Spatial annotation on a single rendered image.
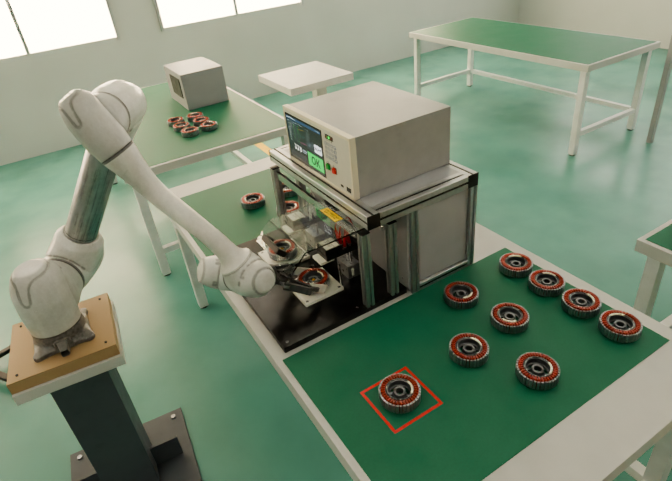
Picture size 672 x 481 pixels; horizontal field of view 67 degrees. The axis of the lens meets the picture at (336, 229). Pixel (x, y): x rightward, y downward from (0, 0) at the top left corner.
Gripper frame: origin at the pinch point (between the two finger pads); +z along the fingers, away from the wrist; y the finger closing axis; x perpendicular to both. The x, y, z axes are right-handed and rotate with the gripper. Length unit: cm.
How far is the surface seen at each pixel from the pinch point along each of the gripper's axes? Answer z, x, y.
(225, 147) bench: 23, 6, -158
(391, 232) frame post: 6.5, 28.6, 20.1
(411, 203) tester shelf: 8.2, 39.3, 21.4
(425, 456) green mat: -5, -9, 71
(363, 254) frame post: -1.1, 20.1, 20.2
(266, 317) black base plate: -15.8, -13.1, 4.1
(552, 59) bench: 252, 139, -139
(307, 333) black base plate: -9.2, -9.3, 18.9
